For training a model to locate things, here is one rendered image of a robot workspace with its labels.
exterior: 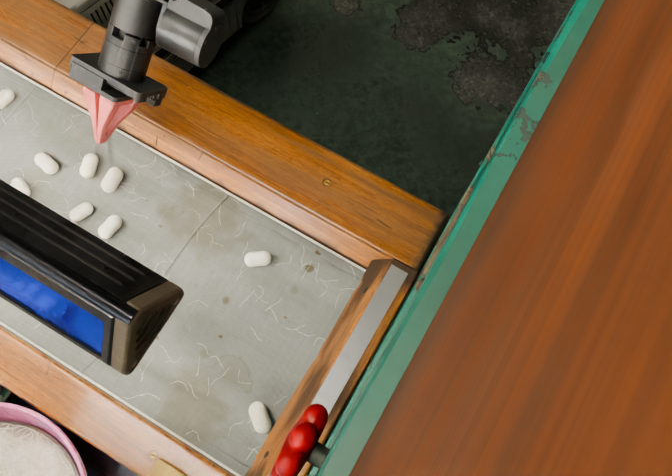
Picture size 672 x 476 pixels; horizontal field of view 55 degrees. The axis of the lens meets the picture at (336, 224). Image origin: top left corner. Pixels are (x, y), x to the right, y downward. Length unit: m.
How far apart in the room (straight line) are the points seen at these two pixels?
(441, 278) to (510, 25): 1.72
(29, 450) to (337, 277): 0.43
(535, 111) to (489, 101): 1.50
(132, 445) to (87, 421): 0.06
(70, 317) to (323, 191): 0.43
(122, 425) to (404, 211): 0.44
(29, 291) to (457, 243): 0.35
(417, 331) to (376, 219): 0.55
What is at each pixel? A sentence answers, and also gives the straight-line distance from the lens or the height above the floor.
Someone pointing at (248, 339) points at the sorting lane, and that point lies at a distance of 0.84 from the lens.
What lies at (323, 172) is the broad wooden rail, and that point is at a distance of 0.87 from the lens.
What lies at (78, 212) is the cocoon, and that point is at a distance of 0.92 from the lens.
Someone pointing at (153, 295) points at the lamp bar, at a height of 1.09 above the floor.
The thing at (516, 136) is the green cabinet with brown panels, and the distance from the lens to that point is 0.35.
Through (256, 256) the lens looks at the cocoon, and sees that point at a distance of 0.84.
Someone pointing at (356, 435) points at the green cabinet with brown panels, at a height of 1.27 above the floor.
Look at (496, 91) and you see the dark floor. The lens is 1.88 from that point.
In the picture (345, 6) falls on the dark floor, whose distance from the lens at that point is 1.97.
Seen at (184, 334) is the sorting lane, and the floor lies 0.74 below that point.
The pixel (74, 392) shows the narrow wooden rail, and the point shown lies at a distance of 0.86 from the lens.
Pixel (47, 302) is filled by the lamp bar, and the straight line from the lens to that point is 0.54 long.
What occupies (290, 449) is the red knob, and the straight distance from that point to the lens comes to 0.31.
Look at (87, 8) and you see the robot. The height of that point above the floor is 0.45.
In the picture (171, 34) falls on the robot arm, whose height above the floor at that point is 0.94.
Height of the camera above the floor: 1.57
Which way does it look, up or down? 71 degrees down
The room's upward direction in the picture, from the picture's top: 4 degrees clockwise
